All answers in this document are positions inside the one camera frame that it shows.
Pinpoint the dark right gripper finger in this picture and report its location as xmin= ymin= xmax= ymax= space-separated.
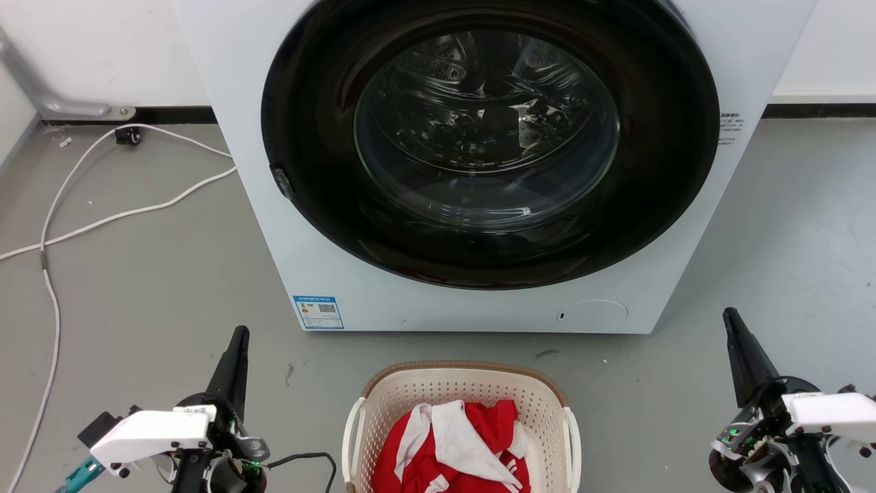
xmin=723 ymin=309 xmax=758 ymax=409
xmin=729 ymin=307 xmax=780 ymax=394

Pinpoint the round white filter cover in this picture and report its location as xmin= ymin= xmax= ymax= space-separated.
xmin=556 ymin=299 xmax=629 ymax=333

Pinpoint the white front-load washing machine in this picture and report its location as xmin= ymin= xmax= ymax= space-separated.
xmin=171 ymin=0 xmax=819 ymax=335

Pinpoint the grey metal pipe bracket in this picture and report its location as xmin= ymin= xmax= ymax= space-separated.
xmin=0 ymin=27 xmax=136 ymax=122

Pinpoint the white floor cable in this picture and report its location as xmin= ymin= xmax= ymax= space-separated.
xmin=0 ymin=166 xmax=237 ymax=262
xmin=5 ymin=124 xmax=234 ymax=493

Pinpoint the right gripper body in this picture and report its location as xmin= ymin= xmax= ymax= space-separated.
xmin=708 ymin=375 xmax=853 ymax=493

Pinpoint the blue energy label sticker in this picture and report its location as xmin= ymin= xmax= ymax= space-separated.
xmin=293 ymin=295 xmax=345 ymax=331

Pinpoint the black washer door handle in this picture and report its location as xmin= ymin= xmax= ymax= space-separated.
xmin=270 ymin=164 xmax=296 ymax=202

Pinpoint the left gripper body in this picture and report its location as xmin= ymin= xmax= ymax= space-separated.
xmin=171 ymin=392 xmax=271 ymax=493

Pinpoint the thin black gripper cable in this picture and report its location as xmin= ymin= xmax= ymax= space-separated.
xmin=263 ymin=452 xmax=338 ymax=493

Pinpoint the red and white garment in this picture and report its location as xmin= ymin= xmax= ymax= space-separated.
xmin=372 ymin=399 xmax=532 ymax=493

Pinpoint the round black glass washer door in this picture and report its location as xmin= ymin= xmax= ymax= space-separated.
xmin=261 ymin=0 xmax=721 ymax=290

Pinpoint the teal plastic connector piece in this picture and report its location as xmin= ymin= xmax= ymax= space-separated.
xmin=56 ymin=457 xmax=107 ymax=493

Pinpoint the beige plastic laundry basket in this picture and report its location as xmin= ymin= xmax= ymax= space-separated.
xmin=342 ymin=361 xmax=582 ymax=493

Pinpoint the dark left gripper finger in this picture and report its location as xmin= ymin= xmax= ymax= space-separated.
xmin=230 ymin=327 xmax=251 ymax=420
xmin=205 ymin=327 xmax=243 ymax=405

